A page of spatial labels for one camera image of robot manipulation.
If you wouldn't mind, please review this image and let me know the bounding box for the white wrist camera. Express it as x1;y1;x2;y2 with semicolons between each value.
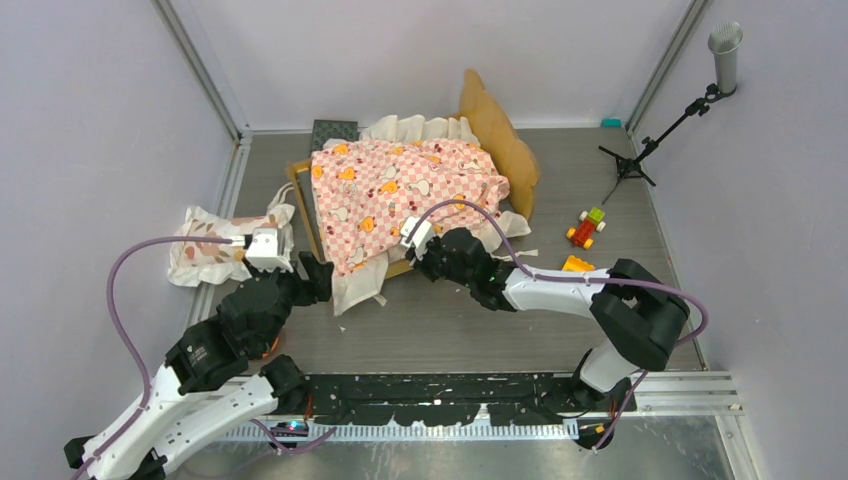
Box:
244;225;294;272
399;216;435;260

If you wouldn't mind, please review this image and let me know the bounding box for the pink checkered duck blanket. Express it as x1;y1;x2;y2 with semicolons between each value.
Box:
310;115;531;315

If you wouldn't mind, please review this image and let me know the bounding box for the teal small block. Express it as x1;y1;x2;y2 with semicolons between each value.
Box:
600;118;623;129

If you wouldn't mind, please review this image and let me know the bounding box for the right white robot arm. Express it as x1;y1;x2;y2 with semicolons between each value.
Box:
401;227;690;411

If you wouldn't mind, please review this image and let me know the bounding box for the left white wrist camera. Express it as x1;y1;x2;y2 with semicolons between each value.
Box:
244;225;294;272

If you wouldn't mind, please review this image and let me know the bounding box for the white floral pillow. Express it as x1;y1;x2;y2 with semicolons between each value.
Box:
167;203;295;287

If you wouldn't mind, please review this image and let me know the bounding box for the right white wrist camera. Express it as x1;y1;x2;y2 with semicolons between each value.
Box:
399;216;435;260

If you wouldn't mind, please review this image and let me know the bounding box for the orange plastic arch piece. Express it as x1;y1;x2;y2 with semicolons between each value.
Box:
261;331;285;359

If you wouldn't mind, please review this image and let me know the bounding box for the red green toy car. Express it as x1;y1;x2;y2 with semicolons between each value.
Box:
566;207;606;250

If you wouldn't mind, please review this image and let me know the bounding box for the grey microphone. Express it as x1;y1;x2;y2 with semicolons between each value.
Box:
708;21;744;95

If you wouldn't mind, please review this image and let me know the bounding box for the yellow toy window block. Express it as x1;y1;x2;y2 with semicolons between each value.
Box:
562;255;596;272

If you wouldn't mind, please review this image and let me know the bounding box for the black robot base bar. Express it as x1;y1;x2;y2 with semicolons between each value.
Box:
275;373;637;448

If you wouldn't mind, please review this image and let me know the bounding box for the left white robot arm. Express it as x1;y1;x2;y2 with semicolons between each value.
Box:
64;252;334;479

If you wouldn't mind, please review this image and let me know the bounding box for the wooden pet bed frame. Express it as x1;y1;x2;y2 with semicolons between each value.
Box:
289;69;540;276

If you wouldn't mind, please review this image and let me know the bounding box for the black microphone tripod stand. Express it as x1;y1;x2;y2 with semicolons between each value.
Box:
598;83;737;205

